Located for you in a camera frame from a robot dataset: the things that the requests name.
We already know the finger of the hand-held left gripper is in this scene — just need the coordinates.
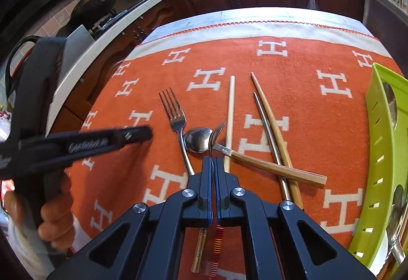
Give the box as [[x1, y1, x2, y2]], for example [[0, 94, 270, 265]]
[[13, 126, 152, 177]]

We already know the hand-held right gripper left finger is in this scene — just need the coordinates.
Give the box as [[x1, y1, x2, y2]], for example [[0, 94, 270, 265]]
[[48, 157, 213, 280]]

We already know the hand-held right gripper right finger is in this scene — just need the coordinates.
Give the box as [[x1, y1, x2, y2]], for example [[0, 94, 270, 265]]
[[214, 157, 375, 280]]

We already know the steel spoon gold handle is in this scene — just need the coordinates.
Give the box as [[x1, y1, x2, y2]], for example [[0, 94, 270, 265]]
[[190, 121, 227, 272]]

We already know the pale chopstick red striped end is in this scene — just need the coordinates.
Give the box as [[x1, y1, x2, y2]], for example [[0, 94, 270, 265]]
[[210, 75, 236, 278]]

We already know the green plastic tray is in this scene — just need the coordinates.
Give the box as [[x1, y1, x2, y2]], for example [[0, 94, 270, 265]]
[[347, 62, 408, 280]]

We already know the small steel spoon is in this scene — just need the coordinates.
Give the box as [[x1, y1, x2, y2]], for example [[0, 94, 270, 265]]
[[387, 184, 408, 268]]

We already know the person's left forearm white sleeve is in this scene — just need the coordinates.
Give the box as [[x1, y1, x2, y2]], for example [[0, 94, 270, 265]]
[[6, 216, 77, 280]]

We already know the person's left hand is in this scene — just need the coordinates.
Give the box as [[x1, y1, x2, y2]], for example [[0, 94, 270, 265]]
[[3, 172, 75, 251]]

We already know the black electric kettle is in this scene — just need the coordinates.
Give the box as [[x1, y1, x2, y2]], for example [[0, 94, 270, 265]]
[[5, 36, 42, 99]]

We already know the grey metal sheet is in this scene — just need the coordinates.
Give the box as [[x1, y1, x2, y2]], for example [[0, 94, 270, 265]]
[[51, 24, 96, 108]]

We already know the steel fork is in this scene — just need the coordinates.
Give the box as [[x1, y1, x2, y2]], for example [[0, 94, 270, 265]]
[[159, 88, 196, 177]]

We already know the steel chopstick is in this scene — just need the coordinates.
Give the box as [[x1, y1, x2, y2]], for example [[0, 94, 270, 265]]
[[253, 92, 292, 202]]

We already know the black gas stove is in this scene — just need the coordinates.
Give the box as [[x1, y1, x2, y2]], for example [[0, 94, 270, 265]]
[[87, 9, 122, 35]]

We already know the orange printed blanket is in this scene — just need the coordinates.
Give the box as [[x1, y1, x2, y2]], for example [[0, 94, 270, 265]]
[[68, 21, 405, 280]]

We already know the brown wooden chopstick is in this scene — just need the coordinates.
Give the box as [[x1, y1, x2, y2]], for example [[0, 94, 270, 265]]
[[250, 72, 304, 209]]

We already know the grey steel appliance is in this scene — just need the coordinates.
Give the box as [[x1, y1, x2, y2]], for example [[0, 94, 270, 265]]
[[363, 0, 408, 76]]

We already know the steel spoon wooden handle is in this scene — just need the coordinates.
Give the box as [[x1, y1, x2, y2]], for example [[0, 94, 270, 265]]
[[184, 128, 328, 189]]

